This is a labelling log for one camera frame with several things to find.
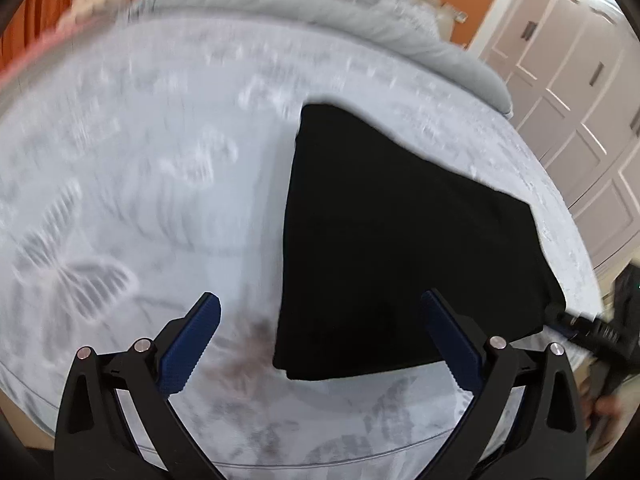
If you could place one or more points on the orange curtain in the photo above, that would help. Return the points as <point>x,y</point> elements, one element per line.
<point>35,15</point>

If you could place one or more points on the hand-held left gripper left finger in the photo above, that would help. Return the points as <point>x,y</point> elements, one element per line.
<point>192,340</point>

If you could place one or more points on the flower-shaped cushion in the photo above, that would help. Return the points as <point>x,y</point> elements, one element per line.
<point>82,8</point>

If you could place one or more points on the grey pillow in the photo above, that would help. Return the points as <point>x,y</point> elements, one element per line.
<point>400,25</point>

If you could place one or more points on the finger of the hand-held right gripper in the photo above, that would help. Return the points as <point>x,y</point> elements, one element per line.
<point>575,324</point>

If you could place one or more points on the white wardrobe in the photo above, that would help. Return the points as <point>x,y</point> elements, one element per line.
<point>560,85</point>

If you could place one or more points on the person's right hand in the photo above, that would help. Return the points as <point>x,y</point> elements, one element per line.
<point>610,407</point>

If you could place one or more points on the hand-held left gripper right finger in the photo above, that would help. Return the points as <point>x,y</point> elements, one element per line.
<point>452,342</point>

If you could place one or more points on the butterfly print bedsheet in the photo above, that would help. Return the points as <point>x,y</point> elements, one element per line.
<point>150,185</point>

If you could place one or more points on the black pants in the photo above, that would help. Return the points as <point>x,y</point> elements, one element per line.
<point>400,260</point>

